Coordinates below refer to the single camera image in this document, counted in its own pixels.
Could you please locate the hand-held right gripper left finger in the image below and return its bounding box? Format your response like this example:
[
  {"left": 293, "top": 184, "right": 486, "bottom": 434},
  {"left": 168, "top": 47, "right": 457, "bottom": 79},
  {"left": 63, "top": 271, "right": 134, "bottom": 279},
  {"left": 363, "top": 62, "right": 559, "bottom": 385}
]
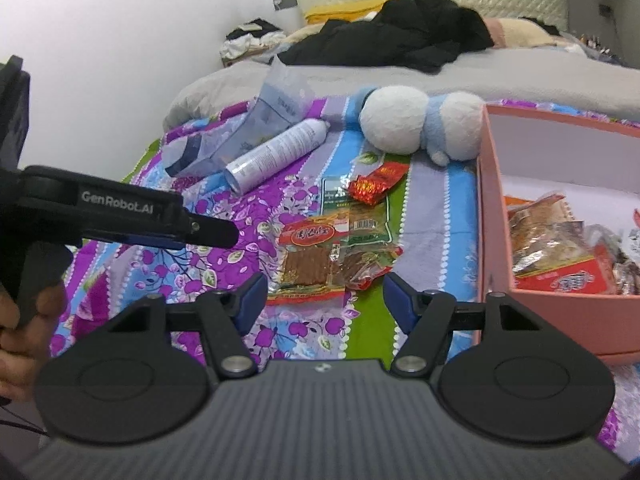
[{"left": 107, "top": 272, "right": 268, "bottom": 380}]

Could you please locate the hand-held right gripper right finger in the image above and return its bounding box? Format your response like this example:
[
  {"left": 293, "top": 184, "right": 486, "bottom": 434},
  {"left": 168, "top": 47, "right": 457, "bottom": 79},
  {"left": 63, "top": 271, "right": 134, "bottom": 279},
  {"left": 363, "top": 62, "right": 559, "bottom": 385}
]
[{"left": 383, "top": 271, "right": 543, "bottom": 378}]

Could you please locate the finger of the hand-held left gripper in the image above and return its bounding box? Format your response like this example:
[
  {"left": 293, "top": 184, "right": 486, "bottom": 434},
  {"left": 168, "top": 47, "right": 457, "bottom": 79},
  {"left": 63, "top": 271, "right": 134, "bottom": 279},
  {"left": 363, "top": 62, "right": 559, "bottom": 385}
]
[
  {"left": 122, "top": 232, "right": 188, "bottom": 251},
  {"left": 186, "top": 211, "right": 240, "bottom": 249}
]

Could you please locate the brown strips packet red label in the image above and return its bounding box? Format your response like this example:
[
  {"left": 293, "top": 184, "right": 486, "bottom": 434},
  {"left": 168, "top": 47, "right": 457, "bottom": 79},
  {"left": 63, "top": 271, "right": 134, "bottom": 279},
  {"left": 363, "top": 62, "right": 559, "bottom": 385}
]
[{"left": 267, "top": 210, "right": 351, "bottom": 302}]

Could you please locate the green snack packet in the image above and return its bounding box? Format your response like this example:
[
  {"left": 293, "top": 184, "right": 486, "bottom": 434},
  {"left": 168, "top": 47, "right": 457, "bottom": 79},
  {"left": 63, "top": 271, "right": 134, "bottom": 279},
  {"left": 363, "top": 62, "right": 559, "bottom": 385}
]
[{"left": 320, "top": 175, "right": 405, "bottom": 261}]

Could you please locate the pink cardboard box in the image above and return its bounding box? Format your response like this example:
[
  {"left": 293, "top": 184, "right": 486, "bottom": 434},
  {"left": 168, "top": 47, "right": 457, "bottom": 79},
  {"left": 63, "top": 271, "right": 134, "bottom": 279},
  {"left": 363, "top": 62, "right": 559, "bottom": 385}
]
[{"left": 475, "top": 102, "right": 640, "bottom": 366}]

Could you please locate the small red foil packet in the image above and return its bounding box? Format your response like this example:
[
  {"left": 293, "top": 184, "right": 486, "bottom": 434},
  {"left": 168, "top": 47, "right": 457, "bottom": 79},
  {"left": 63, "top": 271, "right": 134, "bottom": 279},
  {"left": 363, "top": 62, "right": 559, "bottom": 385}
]
[{"left": 347, "top": 164, "right": 408, "bottom": 207}]

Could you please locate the clear packet with brown snack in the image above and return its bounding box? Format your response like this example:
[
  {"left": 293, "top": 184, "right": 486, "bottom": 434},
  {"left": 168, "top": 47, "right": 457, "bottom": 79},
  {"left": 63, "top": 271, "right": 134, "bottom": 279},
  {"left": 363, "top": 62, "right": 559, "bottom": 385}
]
[{"left": 507, "top": 192, "right": 591, "bottom": 278}]

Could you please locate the silver foil snack packet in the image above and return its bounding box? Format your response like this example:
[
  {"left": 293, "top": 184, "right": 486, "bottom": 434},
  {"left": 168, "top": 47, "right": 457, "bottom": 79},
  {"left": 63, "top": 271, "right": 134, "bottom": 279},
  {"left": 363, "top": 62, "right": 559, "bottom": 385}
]
[{"left": 585, "top": 225, "right": 640, "bottom": 296}]

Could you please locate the person's left hand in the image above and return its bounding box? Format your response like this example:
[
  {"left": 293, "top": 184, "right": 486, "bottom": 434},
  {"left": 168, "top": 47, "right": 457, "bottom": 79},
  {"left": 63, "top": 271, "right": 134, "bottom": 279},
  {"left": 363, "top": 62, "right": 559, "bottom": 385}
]
[{"left": 0, "top": 280, "right": 68, "bottom": 403}]

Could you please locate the purple floral printed bedsheet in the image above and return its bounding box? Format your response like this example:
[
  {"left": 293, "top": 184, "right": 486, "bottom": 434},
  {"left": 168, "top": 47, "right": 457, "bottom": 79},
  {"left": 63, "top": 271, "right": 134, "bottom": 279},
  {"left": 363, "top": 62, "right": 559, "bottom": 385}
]
[{"left": 50, "top": 95, "right": 640, "bottom": 466}]

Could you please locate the white spray can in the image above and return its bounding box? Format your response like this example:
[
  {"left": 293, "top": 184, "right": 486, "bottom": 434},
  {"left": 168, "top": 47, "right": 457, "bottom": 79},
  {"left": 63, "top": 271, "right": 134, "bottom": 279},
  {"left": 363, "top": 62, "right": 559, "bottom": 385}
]
[{"left": 222, "top": 119, "right": 331, "bottom": 195}]

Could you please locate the clear plastic bag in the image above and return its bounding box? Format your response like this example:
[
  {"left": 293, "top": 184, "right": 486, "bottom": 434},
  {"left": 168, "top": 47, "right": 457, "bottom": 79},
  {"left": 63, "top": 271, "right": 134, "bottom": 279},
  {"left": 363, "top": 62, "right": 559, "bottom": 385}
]
[{"left": 162, "top": 55, "right": 316, "bottom": 178}]

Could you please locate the wooden nightstand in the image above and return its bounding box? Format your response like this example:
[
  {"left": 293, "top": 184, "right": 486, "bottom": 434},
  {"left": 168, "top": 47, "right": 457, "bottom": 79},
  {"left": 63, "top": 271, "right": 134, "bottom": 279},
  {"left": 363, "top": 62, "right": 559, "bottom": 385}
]
[{"left": 221, "top": 50, "right": 281, "bottom": 68}]

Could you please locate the white and blue plush toy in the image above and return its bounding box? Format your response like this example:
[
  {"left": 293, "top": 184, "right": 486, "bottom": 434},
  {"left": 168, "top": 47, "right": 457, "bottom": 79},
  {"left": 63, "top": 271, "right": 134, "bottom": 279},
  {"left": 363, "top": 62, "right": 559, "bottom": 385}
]
[{"left": 350, "top": 85, "right": 487, "bottom": 166}]

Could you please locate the pile of clothes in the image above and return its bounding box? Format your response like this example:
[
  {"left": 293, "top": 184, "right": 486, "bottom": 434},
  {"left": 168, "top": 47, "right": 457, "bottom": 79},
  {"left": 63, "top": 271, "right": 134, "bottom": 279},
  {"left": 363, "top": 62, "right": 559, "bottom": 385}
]
[{"left": 220, "top": 19, "right": 288, "bottom": 60}]

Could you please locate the beige cloth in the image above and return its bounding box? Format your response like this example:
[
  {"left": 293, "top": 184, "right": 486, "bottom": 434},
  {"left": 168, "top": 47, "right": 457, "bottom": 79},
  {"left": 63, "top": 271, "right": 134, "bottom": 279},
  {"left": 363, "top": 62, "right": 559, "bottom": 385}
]
[{"left": 285, "top": 25, "right": 326, "bottom": 43}]

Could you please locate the yellow pillow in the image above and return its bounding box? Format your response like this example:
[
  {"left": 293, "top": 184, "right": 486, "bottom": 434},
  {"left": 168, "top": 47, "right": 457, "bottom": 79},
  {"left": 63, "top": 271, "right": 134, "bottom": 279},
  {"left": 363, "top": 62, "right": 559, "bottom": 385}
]
[{"left": 305, "top": 0, "right": 407, "bottom": 25}]

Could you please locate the grey blanket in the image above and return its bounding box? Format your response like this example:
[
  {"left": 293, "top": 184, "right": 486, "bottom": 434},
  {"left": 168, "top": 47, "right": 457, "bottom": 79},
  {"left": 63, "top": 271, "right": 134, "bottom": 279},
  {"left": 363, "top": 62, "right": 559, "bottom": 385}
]
[{"left": 162, "top": 47, "right": 640, "bottom": 133}]

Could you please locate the black clothing heap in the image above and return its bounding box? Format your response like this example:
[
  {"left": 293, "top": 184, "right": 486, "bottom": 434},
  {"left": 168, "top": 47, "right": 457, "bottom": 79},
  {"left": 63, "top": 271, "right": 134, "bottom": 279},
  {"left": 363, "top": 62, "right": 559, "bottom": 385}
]
[{"left": 277, "top": 0, "right": 496, "bottom": 73}]

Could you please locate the pink pillow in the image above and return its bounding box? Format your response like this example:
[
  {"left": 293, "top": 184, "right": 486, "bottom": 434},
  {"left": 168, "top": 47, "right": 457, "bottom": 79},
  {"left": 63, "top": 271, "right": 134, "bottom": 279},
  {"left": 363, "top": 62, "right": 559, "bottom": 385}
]
[{"left": 482, "top": 16, "right": 563, "bottom": 50}]

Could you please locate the blue printed cloth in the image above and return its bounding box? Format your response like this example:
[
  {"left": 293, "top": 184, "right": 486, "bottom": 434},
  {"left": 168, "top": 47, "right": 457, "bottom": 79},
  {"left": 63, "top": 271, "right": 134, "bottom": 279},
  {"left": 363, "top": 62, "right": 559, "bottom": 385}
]
[{"left": 590, "top": 45, "right": 626, "bottom": 66}]

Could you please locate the group of small bottles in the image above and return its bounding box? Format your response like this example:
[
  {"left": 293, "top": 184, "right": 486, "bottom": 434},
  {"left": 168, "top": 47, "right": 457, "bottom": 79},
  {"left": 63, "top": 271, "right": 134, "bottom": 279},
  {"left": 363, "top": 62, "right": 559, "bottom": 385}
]
[{"left": 575, "top": 32, "right": 613, "bottom": 56}]

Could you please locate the black cable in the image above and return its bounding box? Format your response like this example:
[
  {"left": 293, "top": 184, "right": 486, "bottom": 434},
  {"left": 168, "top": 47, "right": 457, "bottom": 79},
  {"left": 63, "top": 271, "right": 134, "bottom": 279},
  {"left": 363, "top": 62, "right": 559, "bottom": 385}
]
[{"left": 0, "top": 400, "right": 48, "bottom": 438}]

